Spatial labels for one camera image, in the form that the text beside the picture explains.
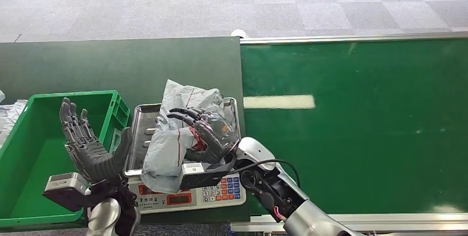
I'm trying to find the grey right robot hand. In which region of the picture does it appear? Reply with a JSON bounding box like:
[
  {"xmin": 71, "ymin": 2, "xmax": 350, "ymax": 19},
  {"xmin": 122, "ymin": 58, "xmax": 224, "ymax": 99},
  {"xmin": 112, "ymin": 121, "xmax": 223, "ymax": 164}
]
[{"xmin": 167, "ymin": 106, "xmax": 241, "ymax": 164}]

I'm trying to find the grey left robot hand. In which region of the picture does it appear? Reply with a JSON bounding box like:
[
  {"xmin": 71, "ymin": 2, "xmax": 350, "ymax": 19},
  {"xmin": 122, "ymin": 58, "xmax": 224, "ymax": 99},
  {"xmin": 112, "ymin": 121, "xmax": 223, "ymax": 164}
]
[{"xmin": 59, "ymin": 97, "xmax": 134, "ymax": 186}]

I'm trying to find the grey plastic mailer package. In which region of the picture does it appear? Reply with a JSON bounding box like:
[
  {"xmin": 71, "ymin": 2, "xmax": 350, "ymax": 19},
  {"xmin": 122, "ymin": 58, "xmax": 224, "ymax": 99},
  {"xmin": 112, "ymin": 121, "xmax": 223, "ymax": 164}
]
[{"xmin": 140, "ymin": 79, "xmax": 226, "ymax": 195}]

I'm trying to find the green conveyor belt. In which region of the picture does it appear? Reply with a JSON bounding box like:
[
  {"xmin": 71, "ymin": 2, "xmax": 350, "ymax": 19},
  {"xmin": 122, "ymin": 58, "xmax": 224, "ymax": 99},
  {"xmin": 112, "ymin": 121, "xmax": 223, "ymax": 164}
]
[{"xmin": 230, "ymin": 29, "xmax": 468, "ymax": 233}]

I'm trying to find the green plastic crate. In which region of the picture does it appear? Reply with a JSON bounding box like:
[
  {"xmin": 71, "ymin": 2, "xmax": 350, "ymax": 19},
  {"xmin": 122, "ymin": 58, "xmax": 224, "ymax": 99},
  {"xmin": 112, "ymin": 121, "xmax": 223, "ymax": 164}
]
[{"xmin": 0, "ymin": 90, "xmax": 131, "ymax": 228}]

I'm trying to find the electronic weighing scale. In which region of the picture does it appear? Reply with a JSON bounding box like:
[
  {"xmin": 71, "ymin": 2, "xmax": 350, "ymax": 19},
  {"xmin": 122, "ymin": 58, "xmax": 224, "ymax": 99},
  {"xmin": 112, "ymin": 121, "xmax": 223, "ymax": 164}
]
[{"xmin": 123, "ymin": 97, "xmax": 247, "ymax": 216}]

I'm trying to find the clear plastic bag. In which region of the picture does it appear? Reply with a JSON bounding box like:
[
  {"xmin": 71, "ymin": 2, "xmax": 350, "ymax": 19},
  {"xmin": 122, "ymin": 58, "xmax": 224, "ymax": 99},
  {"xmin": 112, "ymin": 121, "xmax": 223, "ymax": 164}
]
[{"xmin": 0, "ymin": 90, "xmax": 29, "ymax": 148}]

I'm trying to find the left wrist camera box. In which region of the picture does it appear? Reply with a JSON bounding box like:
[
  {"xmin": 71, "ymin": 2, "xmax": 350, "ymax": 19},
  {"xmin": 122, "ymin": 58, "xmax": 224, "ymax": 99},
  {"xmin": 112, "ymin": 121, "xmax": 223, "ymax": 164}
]
[{"xmin": 42, "ymin": 172, "xmax": 89, "ymax": 213}]

